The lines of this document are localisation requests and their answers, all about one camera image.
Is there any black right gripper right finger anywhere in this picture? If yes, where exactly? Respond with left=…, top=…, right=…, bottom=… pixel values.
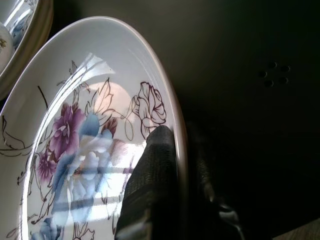
left=186, top=121, right=247, bottom=240

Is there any white ceramic bowl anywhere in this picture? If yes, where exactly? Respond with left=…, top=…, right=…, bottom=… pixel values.
left=0, top=21, right=15, bottom=75

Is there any white floral ceramic plate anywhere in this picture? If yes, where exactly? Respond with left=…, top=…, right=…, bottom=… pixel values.
left=0, top=16, right=190, bottom=240
left=0, top=0, right=55, bottom=101

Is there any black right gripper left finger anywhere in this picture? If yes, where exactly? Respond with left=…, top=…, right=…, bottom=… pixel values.
left=115, top=125, right=181, bottom=240

